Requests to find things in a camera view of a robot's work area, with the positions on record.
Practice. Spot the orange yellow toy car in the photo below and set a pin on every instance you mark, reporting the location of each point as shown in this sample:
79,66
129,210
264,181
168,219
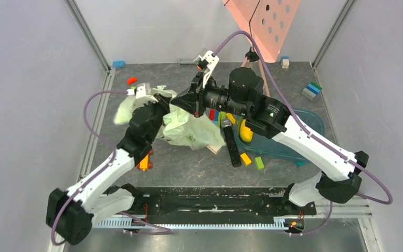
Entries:
146,163

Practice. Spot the green wooden block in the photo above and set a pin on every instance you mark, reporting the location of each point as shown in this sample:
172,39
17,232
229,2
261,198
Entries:
259,163

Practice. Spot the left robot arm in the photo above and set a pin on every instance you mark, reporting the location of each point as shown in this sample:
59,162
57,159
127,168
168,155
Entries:
72,213

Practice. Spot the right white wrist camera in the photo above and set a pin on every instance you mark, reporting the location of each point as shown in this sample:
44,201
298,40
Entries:
206,62

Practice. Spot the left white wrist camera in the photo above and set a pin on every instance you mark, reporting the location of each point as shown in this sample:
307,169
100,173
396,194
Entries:
141,95

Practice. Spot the teal plastic tub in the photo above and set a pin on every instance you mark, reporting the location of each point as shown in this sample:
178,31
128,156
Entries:
265,147

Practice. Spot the black microphone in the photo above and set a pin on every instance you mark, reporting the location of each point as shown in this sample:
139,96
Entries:
226,126

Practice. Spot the red small block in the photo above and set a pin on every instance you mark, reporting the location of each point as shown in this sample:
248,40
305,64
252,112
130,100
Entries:
212,114

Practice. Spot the blue lego brick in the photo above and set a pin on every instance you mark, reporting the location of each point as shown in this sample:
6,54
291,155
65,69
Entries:
118,64

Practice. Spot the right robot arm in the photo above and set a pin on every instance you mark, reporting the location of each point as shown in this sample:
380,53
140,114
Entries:
339,178

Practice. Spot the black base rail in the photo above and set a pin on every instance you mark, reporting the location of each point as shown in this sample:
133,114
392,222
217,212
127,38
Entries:
213,205

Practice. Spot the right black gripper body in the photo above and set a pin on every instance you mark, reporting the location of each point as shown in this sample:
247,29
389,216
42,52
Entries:
199,98

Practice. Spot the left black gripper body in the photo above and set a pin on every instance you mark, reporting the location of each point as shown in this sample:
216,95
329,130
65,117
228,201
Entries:
159,109

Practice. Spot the white blue small brick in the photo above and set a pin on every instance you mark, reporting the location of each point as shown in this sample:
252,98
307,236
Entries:
285,62

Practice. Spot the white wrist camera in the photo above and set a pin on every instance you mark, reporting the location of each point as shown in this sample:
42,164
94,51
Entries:
141,95
206,62

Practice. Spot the yellow fake mango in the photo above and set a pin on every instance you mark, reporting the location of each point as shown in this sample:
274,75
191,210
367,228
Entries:
245,132

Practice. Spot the yellow triangular block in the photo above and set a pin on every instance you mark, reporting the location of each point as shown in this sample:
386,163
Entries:
231,118

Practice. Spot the long green block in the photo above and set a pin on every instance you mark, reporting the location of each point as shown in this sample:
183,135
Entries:
222,115

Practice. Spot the teal small block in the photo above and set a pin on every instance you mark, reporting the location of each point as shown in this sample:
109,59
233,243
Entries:
300,164

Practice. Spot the green avocado plastic bag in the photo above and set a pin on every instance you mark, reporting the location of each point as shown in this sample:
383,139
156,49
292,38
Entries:
179,127

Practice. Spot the grey blue green brick stack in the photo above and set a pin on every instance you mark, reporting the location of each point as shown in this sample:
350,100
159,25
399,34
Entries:
311,91

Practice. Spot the red arch block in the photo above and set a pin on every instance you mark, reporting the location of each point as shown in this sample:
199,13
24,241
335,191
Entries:
131,81

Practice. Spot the cream lego brick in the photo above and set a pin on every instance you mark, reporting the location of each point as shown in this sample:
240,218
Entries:
214,149

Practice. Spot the yellow wooden block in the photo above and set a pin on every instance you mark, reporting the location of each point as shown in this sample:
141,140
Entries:
245,159

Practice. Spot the grey metal handle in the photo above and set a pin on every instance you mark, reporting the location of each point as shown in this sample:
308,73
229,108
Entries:
184,61

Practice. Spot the pink perforated panel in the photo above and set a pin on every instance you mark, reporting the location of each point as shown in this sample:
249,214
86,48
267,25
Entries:
267,21

